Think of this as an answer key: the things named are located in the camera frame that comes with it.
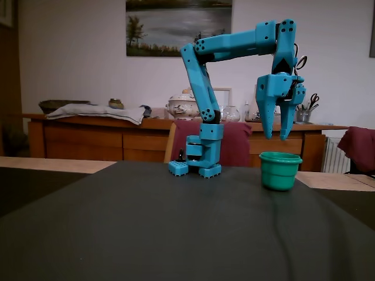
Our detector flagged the red white black servo wire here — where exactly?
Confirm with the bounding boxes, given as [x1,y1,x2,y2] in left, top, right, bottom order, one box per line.
[292,43,308,77]

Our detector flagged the metal utensil cup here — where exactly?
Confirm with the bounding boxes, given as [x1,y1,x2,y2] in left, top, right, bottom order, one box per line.
[295,109,312,124]

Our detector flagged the glass flask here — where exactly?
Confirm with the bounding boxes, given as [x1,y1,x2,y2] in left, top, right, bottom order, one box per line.
[244,84,262,123]

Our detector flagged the white porcelain tureen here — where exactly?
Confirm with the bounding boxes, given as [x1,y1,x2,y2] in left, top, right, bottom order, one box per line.
[166,88,203,121]

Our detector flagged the burgundy upholstered chair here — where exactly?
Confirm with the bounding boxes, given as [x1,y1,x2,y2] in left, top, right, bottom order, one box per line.
[337,126,375,177]
[163,120,253,168]

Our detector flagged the black handled scissors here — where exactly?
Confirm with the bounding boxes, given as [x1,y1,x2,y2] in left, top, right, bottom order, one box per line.
[306,93,321,111]

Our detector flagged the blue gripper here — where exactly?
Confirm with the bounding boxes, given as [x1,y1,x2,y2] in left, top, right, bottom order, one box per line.
[255,73,308,142]

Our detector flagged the teal plastic cup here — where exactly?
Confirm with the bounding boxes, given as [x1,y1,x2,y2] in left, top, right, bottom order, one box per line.
[258,151,303,192]

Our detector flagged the dark woven basket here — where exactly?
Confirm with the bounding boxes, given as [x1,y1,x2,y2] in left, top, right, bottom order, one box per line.
[38,100,91,115]

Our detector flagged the round glass vase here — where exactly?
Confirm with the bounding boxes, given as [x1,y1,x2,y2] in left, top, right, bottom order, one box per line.
[219,105,241,123]

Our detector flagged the grey table mat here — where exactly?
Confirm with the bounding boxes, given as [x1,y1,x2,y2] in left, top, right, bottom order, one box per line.
[0,160,375,281]

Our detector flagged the folded grey cloth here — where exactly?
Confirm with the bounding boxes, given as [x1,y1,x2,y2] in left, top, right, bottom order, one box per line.
[45,103,148,126]

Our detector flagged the lake landscape painting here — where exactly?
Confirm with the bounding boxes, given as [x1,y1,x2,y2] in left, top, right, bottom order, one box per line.
[125,0,234,58]

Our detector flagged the white radiator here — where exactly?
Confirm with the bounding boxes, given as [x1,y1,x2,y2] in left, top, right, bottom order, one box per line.
[321,135,352,174]

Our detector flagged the white picture frame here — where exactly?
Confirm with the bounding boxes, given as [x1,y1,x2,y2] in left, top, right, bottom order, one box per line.
[212,87,233,108]

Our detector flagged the dark framed wall picture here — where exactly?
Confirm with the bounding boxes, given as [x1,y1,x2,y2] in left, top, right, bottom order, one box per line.
[0,0,15,29]
[369,0,375,58]

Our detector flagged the wooden sideboard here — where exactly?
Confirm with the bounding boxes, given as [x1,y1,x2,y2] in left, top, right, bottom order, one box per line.
[22,112,350,172]

